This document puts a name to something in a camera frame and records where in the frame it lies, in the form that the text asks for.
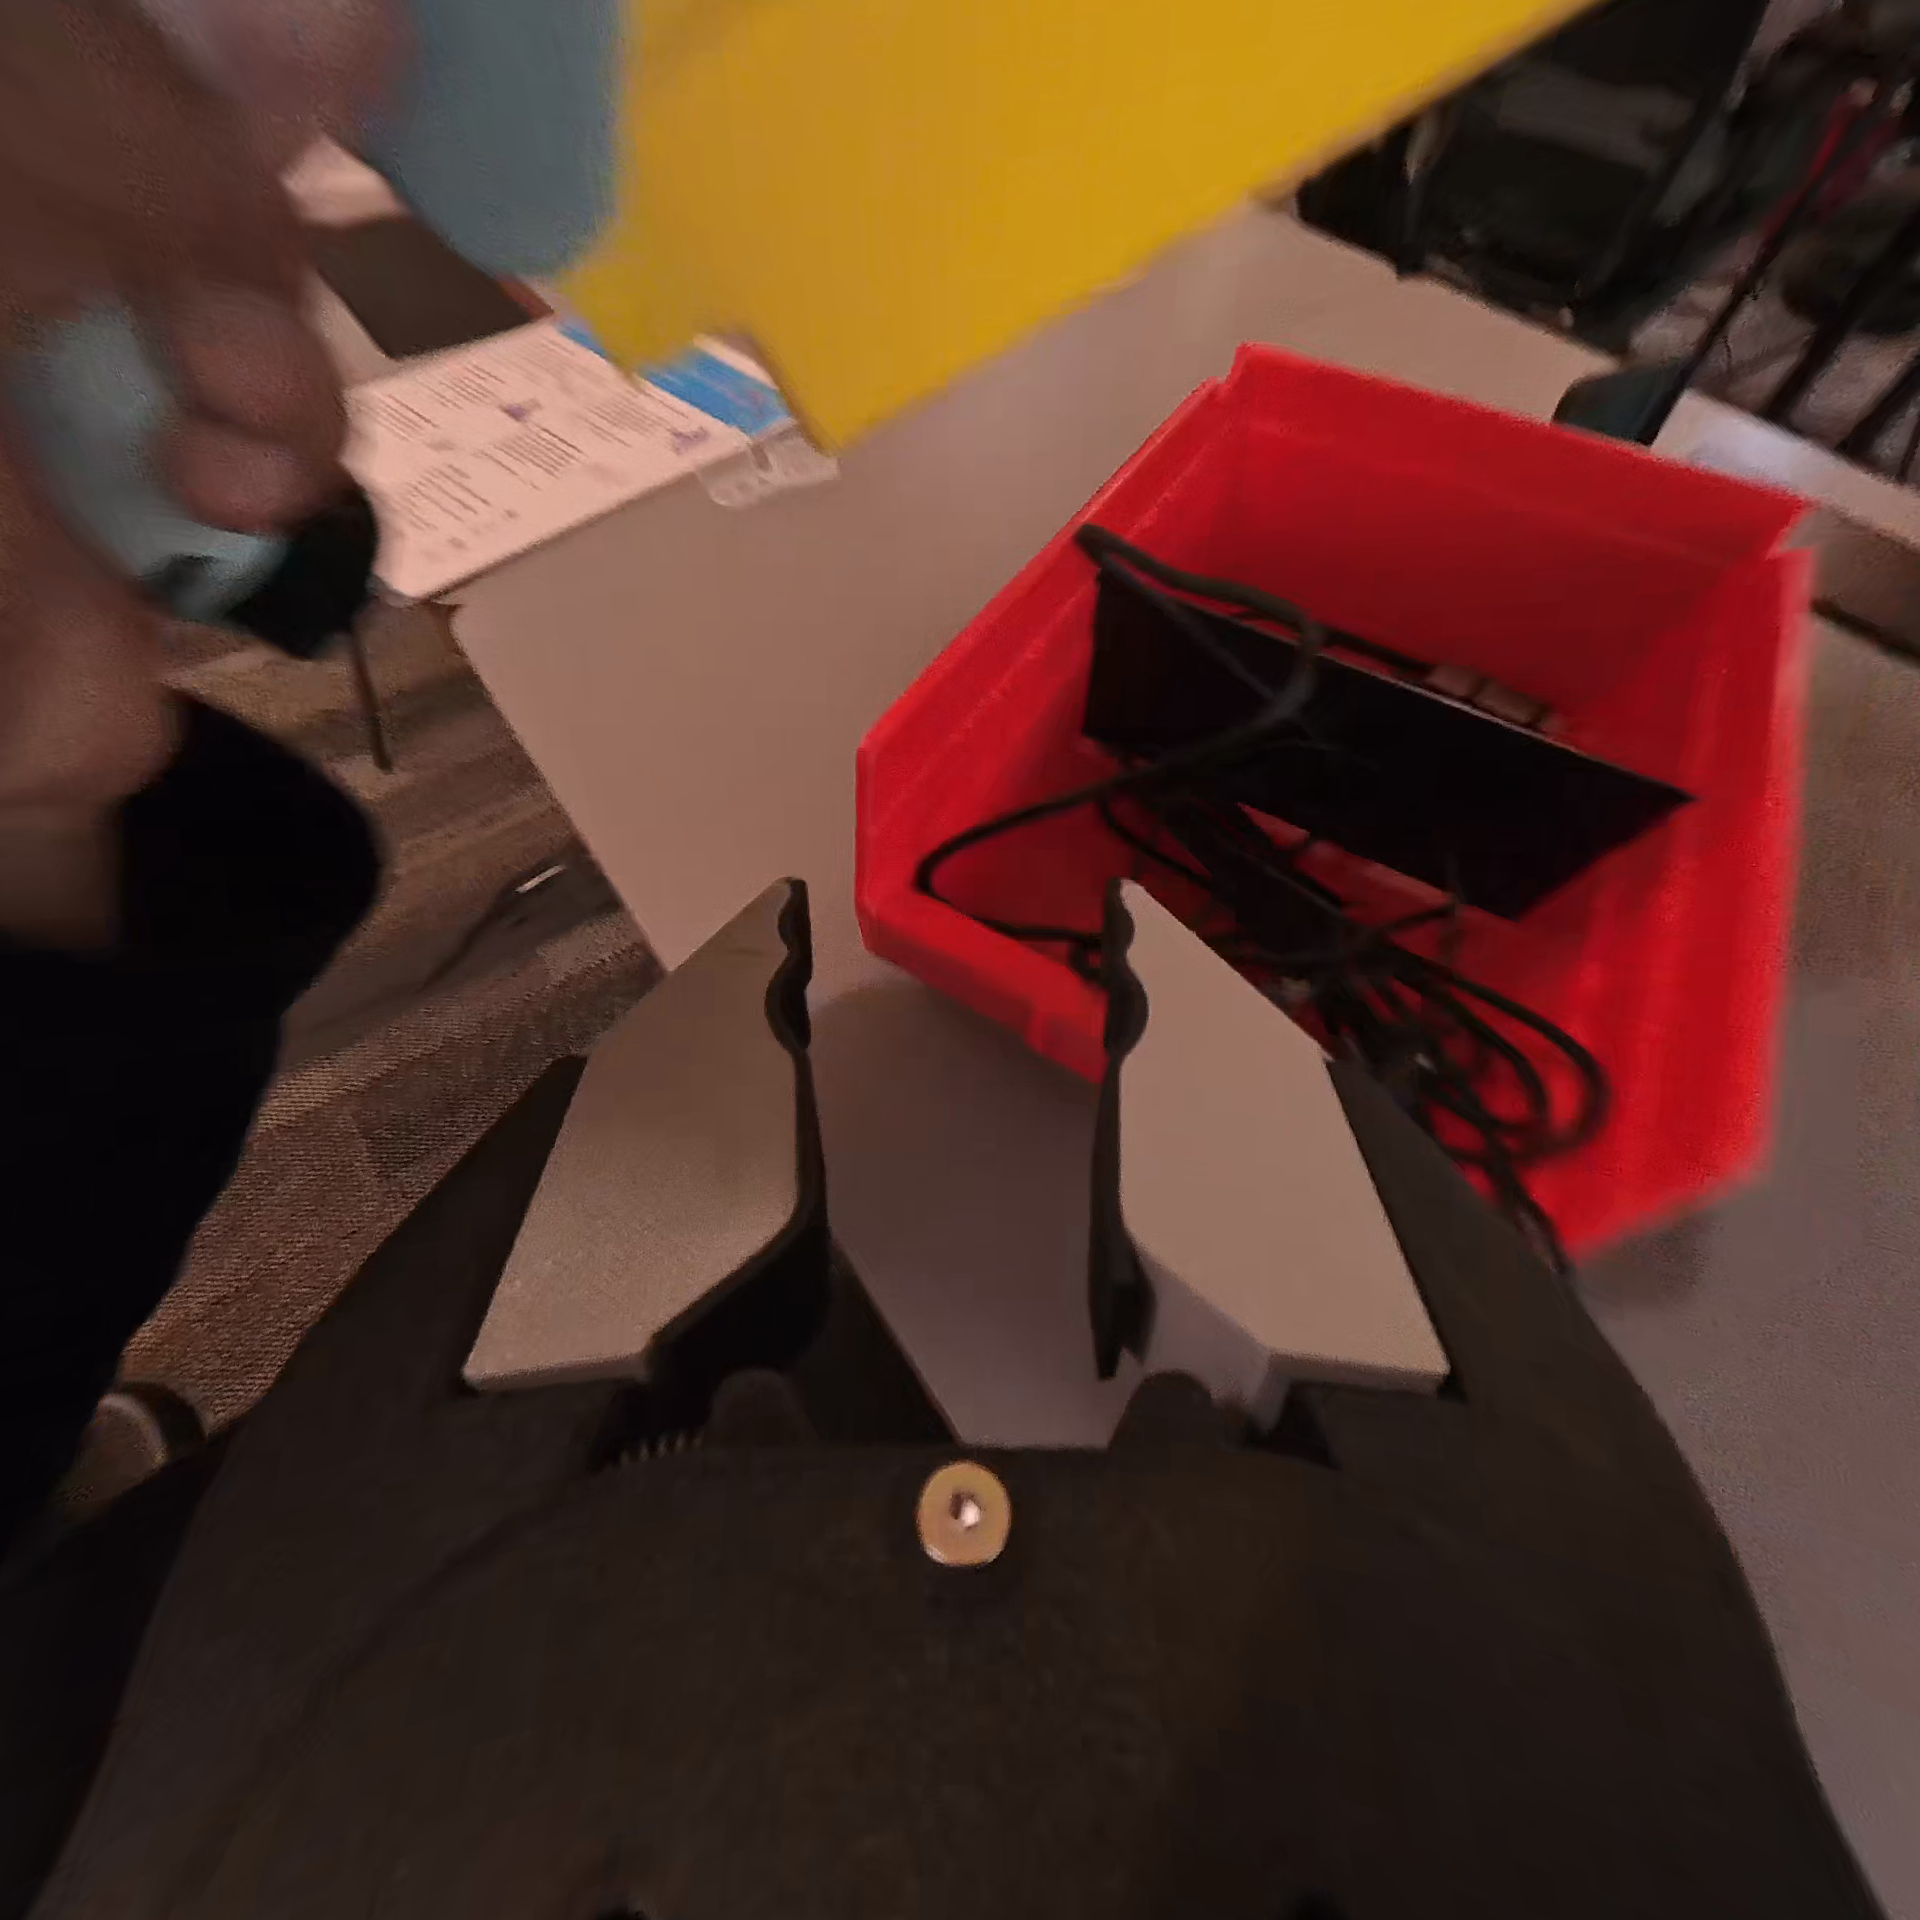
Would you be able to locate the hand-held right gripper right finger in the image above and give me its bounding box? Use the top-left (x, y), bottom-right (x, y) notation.
top-left (1088, 877), bottom-right (1451, 1422)

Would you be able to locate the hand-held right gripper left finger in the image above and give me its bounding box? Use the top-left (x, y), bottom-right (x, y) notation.
top-left (463, 877), bottom-right (829, 1389)

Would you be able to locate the red plastic bin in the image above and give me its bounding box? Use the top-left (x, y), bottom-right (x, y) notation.
top-left (855, 342), bottom-right (1820, 1265)

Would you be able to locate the person's left hand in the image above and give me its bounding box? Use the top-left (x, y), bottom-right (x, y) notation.
top-left (0, 0), bottom-right (394, 965)

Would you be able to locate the white paper sheet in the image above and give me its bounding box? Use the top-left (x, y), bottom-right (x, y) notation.
top-left (337, 322), bottom-right (754, 605)

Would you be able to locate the black bin divider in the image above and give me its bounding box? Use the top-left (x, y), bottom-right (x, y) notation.
top-left (1077, 568), bottom-right (1701, 924)

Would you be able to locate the yellow plastic bin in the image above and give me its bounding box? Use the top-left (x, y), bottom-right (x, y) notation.
top-left (563, 0), bottom-right (1609, 456)

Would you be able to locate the black multi-plug cable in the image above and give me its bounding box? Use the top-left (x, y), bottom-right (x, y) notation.
top-left (912, 525), bottom-right (1616, 1251)

